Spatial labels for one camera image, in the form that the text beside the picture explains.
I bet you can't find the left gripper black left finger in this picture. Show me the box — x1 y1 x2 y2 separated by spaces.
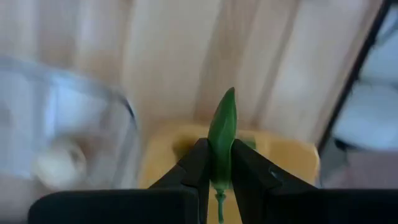
27 138 213 224

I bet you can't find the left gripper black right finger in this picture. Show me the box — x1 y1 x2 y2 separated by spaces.
231 139 398 224

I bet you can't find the stubby green pepper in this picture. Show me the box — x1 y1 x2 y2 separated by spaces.
242 136 257 151

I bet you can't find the green chili pepper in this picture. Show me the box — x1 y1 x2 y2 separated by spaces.
206 86 239 224

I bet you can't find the yellow plastic basket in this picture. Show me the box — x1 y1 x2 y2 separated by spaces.
138 123 321 224

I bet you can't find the cream garlic bulb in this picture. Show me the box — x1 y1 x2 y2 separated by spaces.
32 144 88 190

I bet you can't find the white crumpled bulb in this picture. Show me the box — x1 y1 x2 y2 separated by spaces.
46 77 108 131

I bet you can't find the large clear plastic bin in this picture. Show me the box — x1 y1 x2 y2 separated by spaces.
0 55 139 192

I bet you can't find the black aluminium table frame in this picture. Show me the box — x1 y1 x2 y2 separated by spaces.
315 0 396 150

